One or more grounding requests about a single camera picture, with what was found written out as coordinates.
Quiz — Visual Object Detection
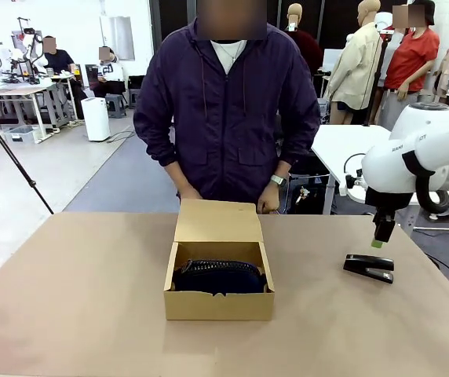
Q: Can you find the black stapler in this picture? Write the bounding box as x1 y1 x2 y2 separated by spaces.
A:
342 253 396 285

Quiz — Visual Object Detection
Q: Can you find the white background monitor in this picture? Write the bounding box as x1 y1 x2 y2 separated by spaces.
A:
322 48 346 75

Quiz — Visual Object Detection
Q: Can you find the grey metal wall cabinet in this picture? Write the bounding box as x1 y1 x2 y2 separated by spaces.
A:
99 15 136 61

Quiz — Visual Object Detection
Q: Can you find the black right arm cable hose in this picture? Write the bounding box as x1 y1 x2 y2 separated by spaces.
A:
401 150 449 215

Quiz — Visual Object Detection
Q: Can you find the person in white jersey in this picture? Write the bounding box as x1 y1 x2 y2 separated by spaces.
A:
92 46 130 98

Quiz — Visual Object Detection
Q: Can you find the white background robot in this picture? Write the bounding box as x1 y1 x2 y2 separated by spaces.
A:
10 16 49 84

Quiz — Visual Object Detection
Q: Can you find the brown cardboard box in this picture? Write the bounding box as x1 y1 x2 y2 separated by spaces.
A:
163 198 276 322

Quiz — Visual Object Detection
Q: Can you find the person's left forearm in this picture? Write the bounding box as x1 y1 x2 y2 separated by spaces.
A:
276 158 293 180

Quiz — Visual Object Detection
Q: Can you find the person in purple jacket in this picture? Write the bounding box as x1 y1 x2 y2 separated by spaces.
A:
133 17 322 205

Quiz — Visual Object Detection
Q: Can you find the grey storage bin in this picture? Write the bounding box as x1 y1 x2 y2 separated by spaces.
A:
3 125 39 145

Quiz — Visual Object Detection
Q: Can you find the person's left hand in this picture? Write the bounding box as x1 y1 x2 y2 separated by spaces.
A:
256 184 285 215

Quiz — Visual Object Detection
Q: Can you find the white folding table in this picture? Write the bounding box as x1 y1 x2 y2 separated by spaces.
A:
310 123 449 247

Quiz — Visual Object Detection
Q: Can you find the mannequin in beige jacket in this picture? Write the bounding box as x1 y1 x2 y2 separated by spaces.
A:
323 0 385 126

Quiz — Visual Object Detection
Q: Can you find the black camera tripod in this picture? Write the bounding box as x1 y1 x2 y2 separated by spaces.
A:
0 97 55 215

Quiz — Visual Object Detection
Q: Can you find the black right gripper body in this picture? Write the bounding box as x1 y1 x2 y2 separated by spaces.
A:
365 187 412 225

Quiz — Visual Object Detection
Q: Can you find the seated person in black shirt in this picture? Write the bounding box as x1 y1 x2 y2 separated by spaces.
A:
42 35 84 119

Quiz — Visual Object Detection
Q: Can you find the person's right hand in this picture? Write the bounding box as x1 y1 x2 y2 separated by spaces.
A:
176 181 205 201

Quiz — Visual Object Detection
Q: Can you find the person's right forearm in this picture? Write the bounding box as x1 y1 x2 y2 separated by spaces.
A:
163 162 190 188

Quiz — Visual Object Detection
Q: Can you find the navy blue zipper pouch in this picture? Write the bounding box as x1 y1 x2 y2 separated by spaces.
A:
172 257 267 295

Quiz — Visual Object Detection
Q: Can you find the white air purifier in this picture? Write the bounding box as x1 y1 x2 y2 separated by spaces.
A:
80 97 111 142

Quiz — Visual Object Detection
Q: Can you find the grey background workbench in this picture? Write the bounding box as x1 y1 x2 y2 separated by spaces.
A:
0 73 78 144

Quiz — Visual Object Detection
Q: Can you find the mannequin in dark red top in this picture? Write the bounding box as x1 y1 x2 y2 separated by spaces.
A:
283 3 324 99

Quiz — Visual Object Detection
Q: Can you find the black equipment cart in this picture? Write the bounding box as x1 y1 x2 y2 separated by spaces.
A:
289 152 330 215

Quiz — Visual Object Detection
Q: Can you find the black floor cable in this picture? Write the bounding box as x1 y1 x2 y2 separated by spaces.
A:
423 250 449 280

